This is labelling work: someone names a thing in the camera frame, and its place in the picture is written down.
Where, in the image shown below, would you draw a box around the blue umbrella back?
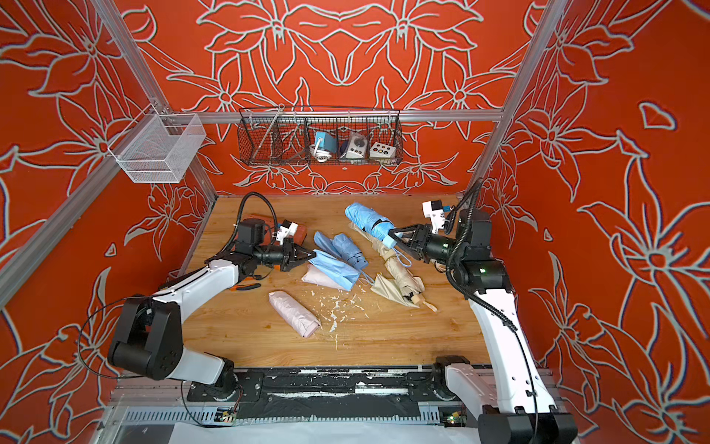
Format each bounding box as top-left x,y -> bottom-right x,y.
332,233 -> 369,271

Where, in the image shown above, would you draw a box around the orange black pliers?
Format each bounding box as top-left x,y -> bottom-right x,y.
229,283 -> 262,292

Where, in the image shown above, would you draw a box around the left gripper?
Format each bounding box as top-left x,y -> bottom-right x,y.
253,240 -> 316,271

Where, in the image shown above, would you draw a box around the blue white device in basket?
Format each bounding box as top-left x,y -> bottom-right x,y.
311,131 -> 338,163

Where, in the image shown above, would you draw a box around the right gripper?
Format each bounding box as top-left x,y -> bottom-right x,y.
389,226 -> 468,269

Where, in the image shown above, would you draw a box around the blue umbrella sleeve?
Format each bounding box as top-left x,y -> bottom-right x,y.
309,250 -> 361,290
314,231 -> 340,258

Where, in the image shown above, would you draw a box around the white mesh wall basket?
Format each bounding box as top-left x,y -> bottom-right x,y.
110,114 -> 206,184

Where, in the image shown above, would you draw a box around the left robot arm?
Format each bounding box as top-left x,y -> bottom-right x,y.
108,209 -> 316,401

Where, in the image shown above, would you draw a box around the white round-dial device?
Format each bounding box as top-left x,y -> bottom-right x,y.
340,132 -> 369,160

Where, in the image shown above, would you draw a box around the blue umbrella front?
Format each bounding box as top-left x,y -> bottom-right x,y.
345,203 -> 412,268

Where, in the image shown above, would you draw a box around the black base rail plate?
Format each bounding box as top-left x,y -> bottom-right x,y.
187,365 -> 484,403

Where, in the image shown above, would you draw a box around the beige umbrella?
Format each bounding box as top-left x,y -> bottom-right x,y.
349,222 -> 399,263
385,257 -> 438,313

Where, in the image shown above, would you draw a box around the white box with dots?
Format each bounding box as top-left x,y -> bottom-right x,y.
369,142 -> 396,161

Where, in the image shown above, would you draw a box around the blue umbrella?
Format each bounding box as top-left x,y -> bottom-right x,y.
332,233 -> 369,271
345,203 -> 412,268

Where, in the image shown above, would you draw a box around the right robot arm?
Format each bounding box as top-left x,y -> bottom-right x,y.
388,179 -> 578,443

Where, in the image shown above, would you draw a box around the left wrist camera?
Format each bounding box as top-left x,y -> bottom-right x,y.
275,219 -> 299,245

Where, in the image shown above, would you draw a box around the pink umbrella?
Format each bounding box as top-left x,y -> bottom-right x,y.
301,264 -> 345,290
268,290 -> 321,339

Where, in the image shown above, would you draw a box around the black wire wall basket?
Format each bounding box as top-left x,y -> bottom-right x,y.
238,105 -> 404,167

